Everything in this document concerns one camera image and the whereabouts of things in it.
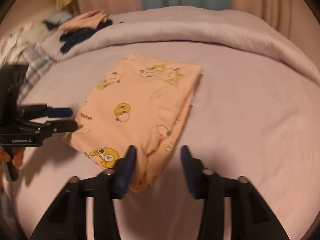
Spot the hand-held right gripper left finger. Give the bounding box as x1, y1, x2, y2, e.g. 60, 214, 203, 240
30, 145, 137, 240

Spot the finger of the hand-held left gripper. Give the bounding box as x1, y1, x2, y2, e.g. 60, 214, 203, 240
25, 119, 78, 140
19, 105, 73, 118

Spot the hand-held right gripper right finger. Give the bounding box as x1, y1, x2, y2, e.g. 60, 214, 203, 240
180, 145, 290, 240

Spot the peach cartoon-print shirt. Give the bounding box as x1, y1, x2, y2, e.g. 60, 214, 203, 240
62, 53, 203, 193

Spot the person's left hand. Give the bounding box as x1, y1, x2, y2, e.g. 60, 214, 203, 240
0, 147, 25, 170

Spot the plaid blanket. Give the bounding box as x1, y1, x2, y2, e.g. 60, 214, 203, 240
0, 42, 57, 100

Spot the white crumpled cloth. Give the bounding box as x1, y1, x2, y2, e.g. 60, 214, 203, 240
0, 27, 33, 55

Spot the lilac bed sheet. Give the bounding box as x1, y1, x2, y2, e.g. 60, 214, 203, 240
5, 41, 320, 240

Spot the folded navy garment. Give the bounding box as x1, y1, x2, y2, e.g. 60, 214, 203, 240
59, 20, 113, 54

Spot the folded plain peach garment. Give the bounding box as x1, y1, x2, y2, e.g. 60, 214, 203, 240
59, 9, 110, 34

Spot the grey quilt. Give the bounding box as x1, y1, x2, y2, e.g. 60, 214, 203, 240
41, 7, 320, 85

